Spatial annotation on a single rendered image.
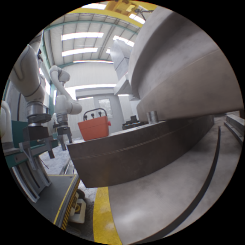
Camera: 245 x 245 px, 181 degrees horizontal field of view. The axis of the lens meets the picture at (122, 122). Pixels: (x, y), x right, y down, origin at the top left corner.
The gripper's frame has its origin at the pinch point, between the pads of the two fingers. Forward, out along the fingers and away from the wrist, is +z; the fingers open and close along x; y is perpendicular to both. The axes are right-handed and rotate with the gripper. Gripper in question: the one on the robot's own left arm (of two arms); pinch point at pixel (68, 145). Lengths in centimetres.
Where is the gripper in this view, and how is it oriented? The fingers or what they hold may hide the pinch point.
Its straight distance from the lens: 61.6
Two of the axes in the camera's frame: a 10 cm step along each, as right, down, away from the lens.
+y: 9.4, -2.2, 2.4
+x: -2.4, 0.6, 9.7
